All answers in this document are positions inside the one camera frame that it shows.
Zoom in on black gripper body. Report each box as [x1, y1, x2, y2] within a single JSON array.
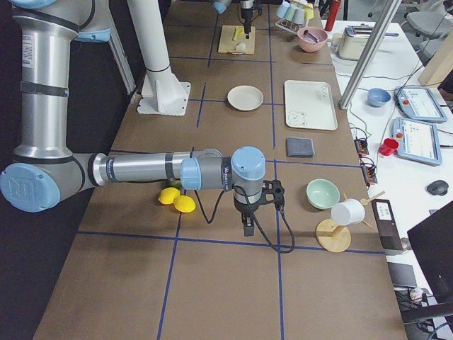
[[233, 189, 261, 217]]

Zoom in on cream round plate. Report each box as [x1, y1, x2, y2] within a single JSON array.
[[227, 85, 264, 111]]

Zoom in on white bear serving tray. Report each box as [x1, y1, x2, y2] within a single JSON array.
[[284, 80, 338, 131]]

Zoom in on lower yellow lemon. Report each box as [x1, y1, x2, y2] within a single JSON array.
[[173, 195, 196, 213]]

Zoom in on yellow lemon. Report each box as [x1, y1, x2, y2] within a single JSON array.
[[158, 187, 180, 205], [173, 195, 196, 213]]

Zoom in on mint green bowl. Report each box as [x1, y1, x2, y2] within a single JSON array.
[[306, 178, 340, 210]]

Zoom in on green avocado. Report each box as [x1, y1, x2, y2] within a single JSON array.
[[166, 180, 182, 189]]

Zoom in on upper yellow lemon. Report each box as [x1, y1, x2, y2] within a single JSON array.
[[158, 187, 180, 205]]

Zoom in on folded grey cloth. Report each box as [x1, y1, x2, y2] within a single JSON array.
[[285, 137, 315, 158]]

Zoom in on wooden mug tree stand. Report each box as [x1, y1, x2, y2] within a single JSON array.
[[316, 191, 385, 253]]

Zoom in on white mug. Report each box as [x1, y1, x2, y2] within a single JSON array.
[[331, 198, 365, 226]]

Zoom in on black power strip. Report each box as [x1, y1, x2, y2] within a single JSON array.
[[354, 138, 377, 188]]

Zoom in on black box with label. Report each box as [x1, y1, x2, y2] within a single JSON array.
[[372, 199, 405, 254]]

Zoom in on red cup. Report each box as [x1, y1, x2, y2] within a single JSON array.
[[379, 138, 399, 156]]

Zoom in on wooden cutting board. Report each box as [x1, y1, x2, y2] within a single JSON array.
[[217, 25, 256, 55]]

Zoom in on blue bowl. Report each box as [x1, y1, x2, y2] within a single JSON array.
[[367, 88, 391, 108]]

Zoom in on pink bowl with ice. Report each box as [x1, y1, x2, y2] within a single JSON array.
[[297, 26, 328, 52]]

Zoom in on lower teach pendant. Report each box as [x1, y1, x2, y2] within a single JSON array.
[[391, 117, 442, 166]]

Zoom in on teach pendant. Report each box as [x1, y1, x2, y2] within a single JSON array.
[[395, 86, 447, 123], [391, 117, 442, 166]]

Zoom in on black silver ice tongs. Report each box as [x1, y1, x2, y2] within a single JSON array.
[[304, 30, 319, 43]]

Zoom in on black computer mouse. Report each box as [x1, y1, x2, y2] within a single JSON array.
[[425, 180, 449, 196]]

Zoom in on cream toaster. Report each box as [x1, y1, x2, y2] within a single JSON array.
[[338, 25, 401, 60]]

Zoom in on upper teach pendant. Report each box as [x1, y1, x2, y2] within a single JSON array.
[[395, 86, 447, 123]]

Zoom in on pastel cups on rack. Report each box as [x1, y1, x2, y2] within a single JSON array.
[[276, 1, 314, 26]]

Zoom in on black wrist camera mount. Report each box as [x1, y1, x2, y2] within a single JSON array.
[[260, 179, 285, 211]]

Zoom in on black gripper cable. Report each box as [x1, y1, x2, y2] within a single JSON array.
[[194, 183, 296, 254]]

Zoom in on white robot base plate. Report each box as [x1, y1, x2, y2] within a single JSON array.
[[137, 78, 191, 116]]

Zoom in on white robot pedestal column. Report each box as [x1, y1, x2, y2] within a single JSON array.
[[127, 0, 177, 98]]

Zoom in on aluminium frame post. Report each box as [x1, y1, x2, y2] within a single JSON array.
[[339, 0, 402, 109]]

